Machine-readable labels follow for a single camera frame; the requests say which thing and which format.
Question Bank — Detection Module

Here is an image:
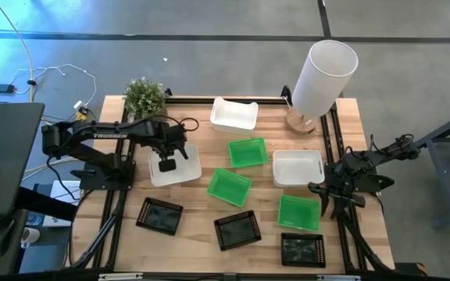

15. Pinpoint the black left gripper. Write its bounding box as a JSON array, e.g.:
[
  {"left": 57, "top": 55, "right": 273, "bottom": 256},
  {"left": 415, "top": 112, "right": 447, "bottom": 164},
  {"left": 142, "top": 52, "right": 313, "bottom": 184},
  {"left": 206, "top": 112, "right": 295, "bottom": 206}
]
[{"left": 151, "top": 123, "right": 190, "bottom": 161}]

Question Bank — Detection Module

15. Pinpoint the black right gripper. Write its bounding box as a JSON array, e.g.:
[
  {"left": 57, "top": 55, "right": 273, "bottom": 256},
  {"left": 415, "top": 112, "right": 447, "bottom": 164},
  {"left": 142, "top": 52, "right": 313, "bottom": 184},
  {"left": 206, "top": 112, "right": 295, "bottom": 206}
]
[{"left": 308, "top": 175, "right": 367, "bottom": 220}]

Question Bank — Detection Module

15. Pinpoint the white plastic basket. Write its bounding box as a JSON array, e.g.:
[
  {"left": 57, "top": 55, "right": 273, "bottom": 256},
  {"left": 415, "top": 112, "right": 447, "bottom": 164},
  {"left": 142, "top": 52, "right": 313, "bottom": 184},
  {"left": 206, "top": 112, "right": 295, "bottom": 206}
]
[
  {"left": 272, "top": 149, "right": 326, "bottom": 188},
  {"left": 148, "top": 144, "right": 202, "bottom": 187},
  {"left": 209, "top": 96, "right": 259, "bottom": 137}
]

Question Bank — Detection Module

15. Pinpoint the black plastic mesh basket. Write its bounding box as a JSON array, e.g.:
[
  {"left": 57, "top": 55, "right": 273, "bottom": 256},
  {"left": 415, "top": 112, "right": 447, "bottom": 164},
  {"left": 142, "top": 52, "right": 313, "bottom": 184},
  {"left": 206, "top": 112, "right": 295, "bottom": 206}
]
[
  {"left": 213, "top": 209, "right": 263, "bottom": 252},
  {"left": 280, "top": 232, "right": 327, "bottom": 269},
  {"left": 135, "top": 197, "right": 184, "bottom": 237}
]

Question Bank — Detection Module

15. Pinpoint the green plastic mesh basket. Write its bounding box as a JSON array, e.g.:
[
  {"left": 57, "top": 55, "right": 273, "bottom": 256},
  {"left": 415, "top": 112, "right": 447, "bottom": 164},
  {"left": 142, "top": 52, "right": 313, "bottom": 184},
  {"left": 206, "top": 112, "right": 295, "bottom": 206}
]
[
  {"left": 206, "top": 167, "right": 253, "bottom": 208},
  {"left": 277, "top": 194, "right": 322, "bottom": 233},
  {"left": 227, "top": 137, "right": 270, "bottom": 169}
]

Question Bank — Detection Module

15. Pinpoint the small green potted plant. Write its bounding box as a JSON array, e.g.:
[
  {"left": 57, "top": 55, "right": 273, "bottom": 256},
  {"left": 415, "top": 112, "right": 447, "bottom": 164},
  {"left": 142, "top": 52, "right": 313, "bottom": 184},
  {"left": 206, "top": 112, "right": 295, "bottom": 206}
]
[{"left": 123, "top": 76, "right": 170, "bottom": 120}]

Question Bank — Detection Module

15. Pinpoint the white cardboard box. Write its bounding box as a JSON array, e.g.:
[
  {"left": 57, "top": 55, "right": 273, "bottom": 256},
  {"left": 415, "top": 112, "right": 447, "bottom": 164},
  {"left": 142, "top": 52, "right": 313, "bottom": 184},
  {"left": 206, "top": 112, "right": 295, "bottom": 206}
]
[{"left": 41, "top": 180, "right": 82, "bottom": 228}]

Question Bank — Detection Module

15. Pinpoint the white lamp with wooden base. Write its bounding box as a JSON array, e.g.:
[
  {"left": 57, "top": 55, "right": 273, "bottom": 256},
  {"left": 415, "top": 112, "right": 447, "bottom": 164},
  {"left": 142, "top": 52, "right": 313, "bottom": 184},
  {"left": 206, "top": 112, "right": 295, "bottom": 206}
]
[{"left": 284, "top": 39, "right": 360, "bottom": 136}]

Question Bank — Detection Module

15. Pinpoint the black horizontal beam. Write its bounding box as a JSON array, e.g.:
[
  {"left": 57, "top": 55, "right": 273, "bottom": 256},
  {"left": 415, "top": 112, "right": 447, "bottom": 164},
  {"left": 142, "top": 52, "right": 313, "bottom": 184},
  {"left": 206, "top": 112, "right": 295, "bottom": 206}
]
[{"left": 0, "top": 269, "right": 450, "bottom": 281}]

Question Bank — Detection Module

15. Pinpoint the black flat bar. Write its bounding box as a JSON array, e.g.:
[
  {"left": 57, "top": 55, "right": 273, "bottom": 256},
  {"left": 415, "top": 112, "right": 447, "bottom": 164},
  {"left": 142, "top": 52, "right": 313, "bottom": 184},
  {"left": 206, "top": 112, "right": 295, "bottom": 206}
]
[{"left": 12, "top": 186, "right": 80, "bottom": 222}]

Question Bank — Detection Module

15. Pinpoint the large dark grey desk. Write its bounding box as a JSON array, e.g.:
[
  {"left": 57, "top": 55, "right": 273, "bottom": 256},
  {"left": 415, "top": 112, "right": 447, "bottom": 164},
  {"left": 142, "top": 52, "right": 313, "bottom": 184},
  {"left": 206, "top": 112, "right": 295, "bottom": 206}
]
[{"left": 0, "top": 101, "right": 46, "bottom": 218}]

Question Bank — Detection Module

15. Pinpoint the white mug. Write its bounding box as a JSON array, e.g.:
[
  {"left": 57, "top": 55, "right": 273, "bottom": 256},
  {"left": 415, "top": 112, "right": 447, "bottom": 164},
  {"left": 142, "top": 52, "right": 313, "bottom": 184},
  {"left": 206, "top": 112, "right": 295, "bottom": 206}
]
[{"left": 20, "top": 226, "right": 41, "bottom": 250}]

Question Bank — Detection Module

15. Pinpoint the black computer mouse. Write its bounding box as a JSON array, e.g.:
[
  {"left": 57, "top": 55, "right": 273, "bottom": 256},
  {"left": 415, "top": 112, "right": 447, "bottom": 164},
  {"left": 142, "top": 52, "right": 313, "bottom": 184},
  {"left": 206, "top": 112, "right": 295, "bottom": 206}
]
[{"left": 0, "top": 217, "right": 16, "bottom": 259}]

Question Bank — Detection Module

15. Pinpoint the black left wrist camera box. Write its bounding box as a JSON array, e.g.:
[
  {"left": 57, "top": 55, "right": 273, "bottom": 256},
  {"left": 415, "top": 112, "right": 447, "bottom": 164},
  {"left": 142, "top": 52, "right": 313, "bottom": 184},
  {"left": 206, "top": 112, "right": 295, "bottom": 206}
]
[{"left": 157, "top": 154, "right": 178, "bottom": 173}]

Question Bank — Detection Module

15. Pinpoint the black left wrist cable loop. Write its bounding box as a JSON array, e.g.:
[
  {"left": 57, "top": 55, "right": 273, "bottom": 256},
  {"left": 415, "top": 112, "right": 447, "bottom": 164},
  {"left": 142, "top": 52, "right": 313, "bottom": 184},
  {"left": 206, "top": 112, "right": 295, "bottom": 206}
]
[{"left": 168, "top": 116, "right": 201, "bottom": 133}]

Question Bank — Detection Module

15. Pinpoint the black aluminium table frame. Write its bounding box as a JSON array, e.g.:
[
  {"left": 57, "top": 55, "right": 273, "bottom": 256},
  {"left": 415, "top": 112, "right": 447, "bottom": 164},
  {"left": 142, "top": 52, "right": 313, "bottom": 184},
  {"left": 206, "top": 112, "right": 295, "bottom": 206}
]
[{"left": 68, "top": 84, "right": 396, "bottom": 274}]

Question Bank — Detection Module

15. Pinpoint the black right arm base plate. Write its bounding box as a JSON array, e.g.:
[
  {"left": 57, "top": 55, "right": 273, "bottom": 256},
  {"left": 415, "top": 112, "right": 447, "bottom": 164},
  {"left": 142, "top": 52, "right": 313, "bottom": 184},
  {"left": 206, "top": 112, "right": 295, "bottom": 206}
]
[{"left": 324, "top": 162, "right": 396, "bottom": 195}]

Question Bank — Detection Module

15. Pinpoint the silver metal bracket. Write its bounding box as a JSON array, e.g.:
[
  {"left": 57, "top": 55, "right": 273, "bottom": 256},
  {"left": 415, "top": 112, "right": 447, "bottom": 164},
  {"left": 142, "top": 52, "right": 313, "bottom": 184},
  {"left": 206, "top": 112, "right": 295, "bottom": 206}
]
[
  {"left": 98, "top": 272, "right": 145, "bottom": 281},
  {"left": 316, "top": 274, "right": 362, "bottom": 281}
]

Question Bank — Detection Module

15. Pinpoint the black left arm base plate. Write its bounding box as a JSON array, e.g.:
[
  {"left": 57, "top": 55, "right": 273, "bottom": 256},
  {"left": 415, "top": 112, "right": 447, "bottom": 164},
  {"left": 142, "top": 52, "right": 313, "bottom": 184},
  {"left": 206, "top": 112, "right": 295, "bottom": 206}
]
[{"left": 70, "top": 159, "right": 136, "bottom": 191}]

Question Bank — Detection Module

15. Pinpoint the thin white floor cable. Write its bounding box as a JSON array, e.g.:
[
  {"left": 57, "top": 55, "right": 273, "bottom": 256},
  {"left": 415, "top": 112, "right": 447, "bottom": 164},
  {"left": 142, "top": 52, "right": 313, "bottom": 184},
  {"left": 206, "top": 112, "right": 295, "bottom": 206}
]
[{"left": 9, "top": 63, "right": 98, "bottom": 110}]

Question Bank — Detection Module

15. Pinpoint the grey metal table frame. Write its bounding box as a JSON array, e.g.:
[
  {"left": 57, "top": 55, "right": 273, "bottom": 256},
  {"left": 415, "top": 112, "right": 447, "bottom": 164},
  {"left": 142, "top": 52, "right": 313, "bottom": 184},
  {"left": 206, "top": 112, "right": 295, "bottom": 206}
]
[{"left": 404, "top": 105, "right": 450, "bottom": 229}]

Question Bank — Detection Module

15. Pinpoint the pale floor cable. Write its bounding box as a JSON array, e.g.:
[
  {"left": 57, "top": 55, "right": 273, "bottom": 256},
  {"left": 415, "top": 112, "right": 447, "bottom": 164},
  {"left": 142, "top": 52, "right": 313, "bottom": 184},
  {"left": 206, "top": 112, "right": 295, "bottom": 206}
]
[{"left": 21, "top": 155, "right": 88, "bottom": 183}]

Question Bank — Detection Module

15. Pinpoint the beige floor cable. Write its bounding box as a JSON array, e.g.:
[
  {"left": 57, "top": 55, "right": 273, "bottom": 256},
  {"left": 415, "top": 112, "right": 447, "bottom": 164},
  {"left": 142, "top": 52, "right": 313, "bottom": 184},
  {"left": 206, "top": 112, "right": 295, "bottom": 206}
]
[{"left": 0, "top": 0, "right": 35, "bottom": 103}]

